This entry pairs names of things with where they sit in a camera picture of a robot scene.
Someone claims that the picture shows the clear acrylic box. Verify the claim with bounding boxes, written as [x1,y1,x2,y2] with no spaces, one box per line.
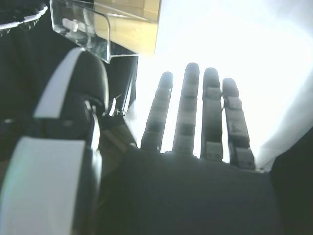
[50,0,161,65]

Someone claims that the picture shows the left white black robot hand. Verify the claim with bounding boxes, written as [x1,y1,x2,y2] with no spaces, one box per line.
[0,47,286,235]

